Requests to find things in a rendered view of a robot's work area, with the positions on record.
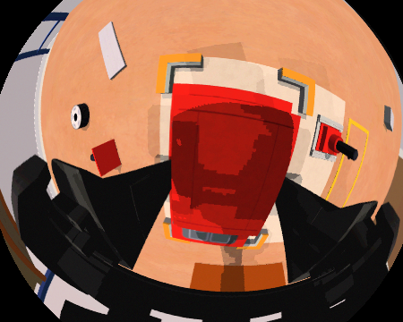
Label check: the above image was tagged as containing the white flat bar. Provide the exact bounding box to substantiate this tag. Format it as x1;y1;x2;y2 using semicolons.
99;21;126;80

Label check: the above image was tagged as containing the yellow rectangular outline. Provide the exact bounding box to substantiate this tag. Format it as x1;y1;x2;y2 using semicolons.
325;118;369;207

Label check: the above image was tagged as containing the black toy tyre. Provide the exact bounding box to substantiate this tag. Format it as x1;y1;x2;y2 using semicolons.
70;104;90;130

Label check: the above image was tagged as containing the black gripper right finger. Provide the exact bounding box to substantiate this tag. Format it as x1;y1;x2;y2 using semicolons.
276;176;378;284

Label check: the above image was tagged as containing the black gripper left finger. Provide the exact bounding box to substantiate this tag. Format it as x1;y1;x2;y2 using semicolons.
51;158;172;269

